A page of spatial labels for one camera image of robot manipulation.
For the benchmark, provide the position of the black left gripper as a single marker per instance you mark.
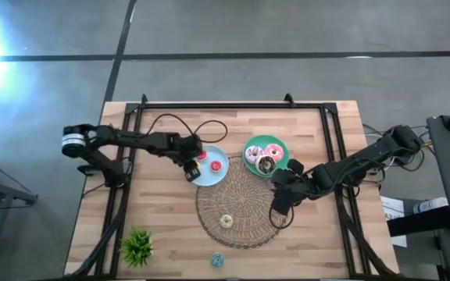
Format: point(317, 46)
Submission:
point(186, 148)

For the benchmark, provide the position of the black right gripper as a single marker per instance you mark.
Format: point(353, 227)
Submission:
point(295, 185)

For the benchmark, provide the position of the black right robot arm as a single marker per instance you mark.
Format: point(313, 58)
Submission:
point(365, 160)

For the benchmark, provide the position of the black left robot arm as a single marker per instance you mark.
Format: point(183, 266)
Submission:
point(131, 138)

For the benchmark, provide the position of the light blue plate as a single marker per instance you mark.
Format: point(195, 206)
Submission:
point(209, 177)

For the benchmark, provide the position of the small red frosted donut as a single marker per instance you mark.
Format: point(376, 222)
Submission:
point(216, 166)
point(203, 155)

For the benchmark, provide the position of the chocolate frosted donut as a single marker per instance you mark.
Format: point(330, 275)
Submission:
point(261, 167)

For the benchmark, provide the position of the pink frosted donut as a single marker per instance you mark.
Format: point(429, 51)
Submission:
point(276, 148)

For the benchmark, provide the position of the lilac donut with brown stripes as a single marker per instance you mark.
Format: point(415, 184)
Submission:
point(251, 157)

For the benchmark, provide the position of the round woven mat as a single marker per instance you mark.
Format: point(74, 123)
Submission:
point(240, 195)

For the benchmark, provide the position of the teal green plate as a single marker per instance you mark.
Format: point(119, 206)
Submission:
point(262, 141)

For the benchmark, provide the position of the small yellow frosted donut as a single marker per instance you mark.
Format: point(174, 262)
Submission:
point(222, 221)

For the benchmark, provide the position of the small blue frosted donut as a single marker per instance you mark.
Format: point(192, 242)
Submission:
point(214, 260)

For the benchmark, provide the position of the small green potted plant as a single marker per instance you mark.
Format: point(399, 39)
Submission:
point(137, 247)

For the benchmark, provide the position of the white paper sheet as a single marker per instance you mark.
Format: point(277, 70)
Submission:
point(393, 212)

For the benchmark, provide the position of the black shelf board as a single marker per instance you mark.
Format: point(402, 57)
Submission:
point(420, 222)

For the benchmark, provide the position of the white plastic bottle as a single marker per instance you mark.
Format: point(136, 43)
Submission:
point(430, 205)

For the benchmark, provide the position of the dark side table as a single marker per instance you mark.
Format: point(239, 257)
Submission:
point(2, 191)

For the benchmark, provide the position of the black metal table frame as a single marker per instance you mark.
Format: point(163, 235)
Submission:
point(229, 105)

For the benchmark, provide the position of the black frame clamp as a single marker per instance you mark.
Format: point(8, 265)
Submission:
point(144, 98)
point(288, 99)

